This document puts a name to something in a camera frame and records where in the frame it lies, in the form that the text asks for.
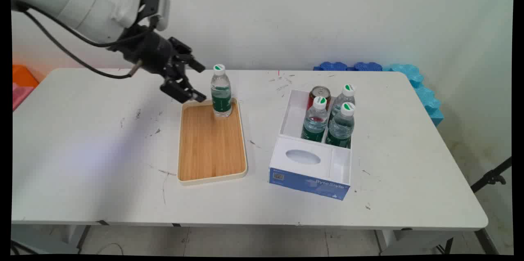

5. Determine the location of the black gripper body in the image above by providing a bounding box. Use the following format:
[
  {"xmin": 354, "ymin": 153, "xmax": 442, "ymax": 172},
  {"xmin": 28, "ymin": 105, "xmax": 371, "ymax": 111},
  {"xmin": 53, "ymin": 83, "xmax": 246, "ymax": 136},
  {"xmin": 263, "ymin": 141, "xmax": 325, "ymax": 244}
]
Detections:
[{"xmin": 108, "ymin": 24, "xmax": 183, "ymax": 78}]

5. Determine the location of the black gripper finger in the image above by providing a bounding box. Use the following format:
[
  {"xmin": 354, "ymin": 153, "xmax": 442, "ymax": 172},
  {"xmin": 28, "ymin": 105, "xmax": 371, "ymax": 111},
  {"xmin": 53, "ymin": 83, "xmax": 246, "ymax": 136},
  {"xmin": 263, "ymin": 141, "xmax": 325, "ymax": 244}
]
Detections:
[
  {"xmin": 160, "ymin": 70, "xmax": 208, "ymax": 104},
  {"xmin": 168, "ymin": 37, "xmax": 206, "ymax": 74}
]

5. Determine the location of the green label water bottle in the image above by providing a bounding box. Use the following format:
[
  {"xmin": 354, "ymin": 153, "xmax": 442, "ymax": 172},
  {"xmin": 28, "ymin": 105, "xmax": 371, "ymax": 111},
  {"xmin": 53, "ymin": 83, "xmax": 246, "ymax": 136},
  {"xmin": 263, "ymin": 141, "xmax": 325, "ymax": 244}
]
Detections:
[
  {"xmin": 329, "ymin": 83, "xmax": 356, "ymax": 122},
  {"xmin": 300, "ymin": 96, "xmax": 330, "ymax": 143},
  {"xmin": 325, "ymin": 102, "xmax": 356, "ymax": 149},
  {"xmin": 210, "ymin": 64, "xmax": 233, "ymax": 119}
]

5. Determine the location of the wooden tray with cream rim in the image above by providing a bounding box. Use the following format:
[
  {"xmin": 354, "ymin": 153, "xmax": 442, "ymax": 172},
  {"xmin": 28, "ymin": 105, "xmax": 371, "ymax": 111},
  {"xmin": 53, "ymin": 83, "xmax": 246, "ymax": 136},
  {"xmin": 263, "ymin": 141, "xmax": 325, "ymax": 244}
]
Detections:
[{"xmin": 177, "ymin": 97, "xmax": 249, "ymax": 187}]

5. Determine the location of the orange box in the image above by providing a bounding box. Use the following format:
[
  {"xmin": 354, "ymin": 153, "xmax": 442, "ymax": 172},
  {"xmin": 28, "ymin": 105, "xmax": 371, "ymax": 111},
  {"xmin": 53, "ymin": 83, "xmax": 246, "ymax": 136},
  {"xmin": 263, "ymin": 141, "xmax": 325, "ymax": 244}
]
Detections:
[{"xmin": 12, "ymin": 64, "xmax": 40, "ymax": 89}]

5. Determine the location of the red drink can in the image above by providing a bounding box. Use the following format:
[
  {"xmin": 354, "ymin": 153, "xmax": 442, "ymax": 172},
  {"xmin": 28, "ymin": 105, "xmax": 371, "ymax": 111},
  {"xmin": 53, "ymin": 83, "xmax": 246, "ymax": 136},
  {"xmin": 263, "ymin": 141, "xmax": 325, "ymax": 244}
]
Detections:
[{"xmin": 307, "ymin": 85, "xmax": 332, "ymax": 111}]

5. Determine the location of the pink box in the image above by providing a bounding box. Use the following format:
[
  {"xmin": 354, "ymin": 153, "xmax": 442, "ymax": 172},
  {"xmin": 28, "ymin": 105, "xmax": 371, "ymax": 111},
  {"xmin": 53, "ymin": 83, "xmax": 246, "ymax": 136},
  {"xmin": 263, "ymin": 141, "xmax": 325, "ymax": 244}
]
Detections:
[{"xmin": 12, "ymin": 82, "xmax": 36, "ymax": 112}]

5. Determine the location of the white organizer box blue side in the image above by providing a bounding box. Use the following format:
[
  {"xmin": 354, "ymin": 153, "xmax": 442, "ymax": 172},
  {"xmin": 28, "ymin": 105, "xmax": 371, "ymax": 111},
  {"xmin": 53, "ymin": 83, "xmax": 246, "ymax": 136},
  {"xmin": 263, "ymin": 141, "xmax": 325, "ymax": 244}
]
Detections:
[{"xmin": 268, "ymin": 88, "xmax": 353, "ymax": 201}]

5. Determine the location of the light blue foam mat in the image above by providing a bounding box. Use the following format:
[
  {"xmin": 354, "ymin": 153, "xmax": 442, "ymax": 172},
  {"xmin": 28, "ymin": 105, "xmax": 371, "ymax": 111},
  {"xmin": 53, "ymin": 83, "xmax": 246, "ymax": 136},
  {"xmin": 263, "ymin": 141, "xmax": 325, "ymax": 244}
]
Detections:
[{"xmin": 382, "ymin": 63, "xmax": 445, "ymax": 128}]

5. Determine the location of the black tripod leg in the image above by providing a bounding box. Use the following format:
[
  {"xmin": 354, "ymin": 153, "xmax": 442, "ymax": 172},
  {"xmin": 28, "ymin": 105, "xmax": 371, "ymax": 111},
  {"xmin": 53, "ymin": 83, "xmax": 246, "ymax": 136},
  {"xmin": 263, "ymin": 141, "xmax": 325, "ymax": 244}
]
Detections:
[{"xmin": 470, "ymin": 156, "xmax": 513, "ymax": 194}]

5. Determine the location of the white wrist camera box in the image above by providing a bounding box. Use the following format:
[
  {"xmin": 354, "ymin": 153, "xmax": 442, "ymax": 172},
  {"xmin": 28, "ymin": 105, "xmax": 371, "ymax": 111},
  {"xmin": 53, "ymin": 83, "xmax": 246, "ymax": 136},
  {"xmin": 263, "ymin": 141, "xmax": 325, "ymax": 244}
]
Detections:
[{"xmin": 138, "ymin": 0, "xmax": 171, "ymax": 32}]

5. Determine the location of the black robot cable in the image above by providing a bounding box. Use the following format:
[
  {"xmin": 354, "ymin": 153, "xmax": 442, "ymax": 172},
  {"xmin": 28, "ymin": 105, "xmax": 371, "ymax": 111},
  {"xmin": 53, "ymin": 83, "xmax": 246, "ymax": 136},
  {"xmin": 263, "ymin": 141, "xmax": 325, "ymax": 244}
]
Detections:
[
  {"xmin": 23, "ymin": 7, "xmax": 143, "ymax": 79},
  {"xmin": 16, "ymin": 2, "xmax": 158, "ymax": 48}
]

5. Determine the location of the grey table leg frame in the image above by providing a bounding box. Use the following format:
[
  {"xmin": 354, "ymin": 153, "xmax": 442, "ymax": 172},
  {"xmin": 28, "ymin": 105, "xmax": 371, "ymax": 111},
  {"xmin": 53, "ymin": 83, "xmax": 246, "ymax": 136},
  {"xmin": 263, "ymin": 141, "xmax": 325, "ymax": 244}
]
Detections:
[
  {"xmin": 373, "ymin": 228, "xmax": 501, "ymax": 256},
  {"xmin": 11, "ymin": 223, "xmax": 110, "ymax": 255}
]

